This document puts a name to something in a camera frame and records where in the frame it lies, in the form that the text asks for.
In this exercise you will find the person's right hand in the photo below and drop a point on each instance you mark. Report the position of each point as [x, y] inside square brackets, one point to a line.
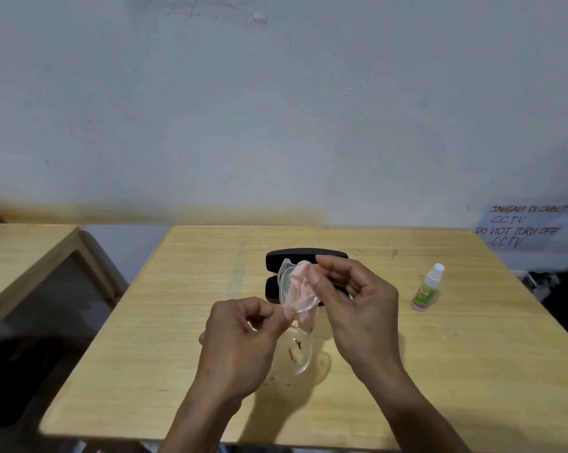
[364, 316]

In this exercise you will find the person's left hand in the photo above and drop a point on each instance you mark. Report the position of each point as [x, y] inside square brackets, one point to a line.
[237, 344]

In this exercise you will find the clear frame eyeglasses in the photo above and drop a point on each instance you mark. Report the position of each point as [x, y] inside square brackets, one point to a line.
[291, 356]

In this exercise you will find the small green label spray bottle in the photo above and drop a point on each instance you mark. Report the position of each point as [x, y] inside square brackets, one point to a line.
[425, 294]

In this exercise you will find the pink cleaning cloth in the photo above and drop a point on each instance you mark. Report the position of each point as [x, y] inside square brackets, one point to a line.
[296, 287]

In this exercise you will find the black glasses case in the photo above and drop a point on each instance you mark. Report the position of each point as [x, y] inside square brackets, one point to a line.
[293, 255]

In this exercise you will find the wooden side table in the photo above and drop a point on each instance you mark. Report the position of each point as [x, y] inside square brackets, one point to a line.
[20, 250]

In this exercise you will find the handwritten paper wall sign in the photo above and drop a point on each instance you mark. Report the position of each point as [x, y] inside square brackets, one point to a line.
[524, 226]

